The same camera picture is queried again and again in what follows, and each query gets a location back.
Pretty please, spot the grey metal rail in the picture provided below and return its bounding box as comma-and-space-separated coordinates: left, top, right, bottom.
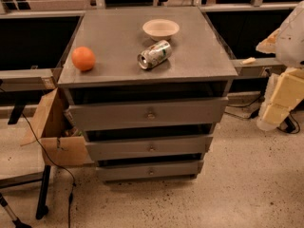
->
232, 58, 286, 78
0, 68, 62, 91

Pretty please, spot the small cream foam piece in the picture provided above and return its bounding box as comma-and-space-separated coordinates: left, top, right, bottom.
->
240, 57, 256, 65

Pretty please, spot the grey middle drawer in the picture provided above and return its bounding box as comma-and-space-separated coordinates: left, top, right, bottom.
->
85, 135, 213, 161

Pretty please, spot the brown cardboard box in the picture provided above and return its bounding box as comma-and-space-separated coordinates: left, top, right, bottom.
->
20, 88, 88, 167

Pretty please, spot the black power cable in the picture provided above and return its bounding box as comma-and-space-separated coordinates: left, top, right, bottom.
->
20, 112, 77, 228

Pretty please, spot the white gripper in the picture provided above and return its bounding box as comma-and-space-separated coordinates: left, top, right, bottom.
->
256, 28, 304, 132

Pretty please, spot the grey drawer cabinet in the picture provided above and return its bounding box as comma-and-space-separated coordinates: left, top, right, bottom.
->
59, 7, 237, 167

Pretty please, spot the crushed silver soda can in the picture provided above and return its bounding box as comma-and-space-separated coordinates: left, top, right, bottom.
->
137, 40, 172, 70

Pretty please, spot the grey metal rail right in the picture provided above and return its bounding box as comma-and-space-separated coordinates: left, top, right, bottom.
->
232, 58, 286, 78

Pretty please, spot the grey top drawer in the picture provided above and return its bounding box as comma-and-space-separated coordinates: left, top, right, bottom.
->
69, 97, 228, 131

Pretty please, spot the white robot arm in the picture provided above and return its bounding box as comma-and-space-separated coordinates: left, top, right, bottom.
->
256, 1, 304, 131

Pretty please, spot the orange fruit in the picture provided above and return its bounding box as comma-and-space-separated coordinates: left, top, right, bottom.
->
71, 47, 96, 71

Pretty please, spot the black tripod leg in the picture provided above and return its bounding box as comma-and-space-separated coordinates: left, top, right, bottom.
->
0, 193, 31, 228

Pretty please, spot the black table leg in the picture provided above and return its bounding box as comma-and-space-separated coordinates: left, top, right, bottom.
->
35, 165, 51, 219

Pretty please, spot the white paper bowl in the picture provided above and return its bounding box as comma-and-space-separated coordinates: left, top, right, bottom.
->
142, 19, 180, 41

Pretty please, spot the grey bottom drawer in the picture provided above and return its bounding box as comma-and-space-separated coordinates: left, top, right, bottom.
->
96, 160, 204, 181

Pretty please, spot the grey metal rail left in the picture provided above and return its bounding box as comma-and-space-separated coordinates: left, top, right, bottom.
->
0, 68, 62, 91

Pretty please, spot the grey drawer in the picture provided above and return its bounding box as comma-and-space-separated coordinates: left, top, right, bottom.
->
96, 160, 204, 181
69, 97, 228, 131
85, 135, 213, 161

